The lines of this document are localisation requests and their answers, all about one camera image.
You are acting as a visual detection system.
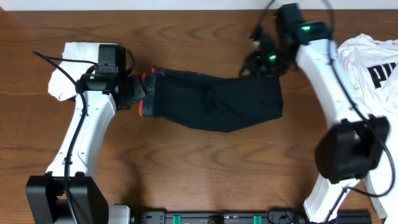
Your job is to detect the black pants red waistband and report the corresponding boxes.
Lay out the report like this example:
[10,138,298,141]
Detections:
[139,68,283,133]

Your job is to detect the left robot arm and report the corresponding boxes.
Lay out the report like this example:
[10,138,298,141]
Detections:
[25,44,147,223]

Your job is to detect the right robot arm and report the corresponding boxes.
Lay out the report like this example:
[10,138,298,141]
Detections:
[239,3,390,223]

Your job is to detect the folded white cloth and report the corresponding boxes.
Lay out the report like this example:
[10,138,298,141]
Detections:
[47,42,118,102]

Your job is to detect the white printed t-shirt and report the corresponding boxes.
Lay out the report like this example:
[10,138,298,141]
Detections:
[337,34,397,223]

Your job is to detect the left black cable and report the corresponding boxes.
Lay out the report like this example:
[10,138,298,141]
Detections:
[32,49,136,224]

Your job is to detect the black cable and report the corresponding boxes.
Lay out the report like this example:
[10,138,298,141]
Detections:
[248,0,396,224]
[32,49,136,224]

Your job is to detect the right black cable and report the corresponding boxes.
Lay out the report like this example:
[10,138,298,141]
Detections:
[248,0,396,224]

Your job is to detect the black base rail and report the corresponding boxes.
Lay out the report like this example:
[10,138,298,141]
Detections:
[133,210,373,224]

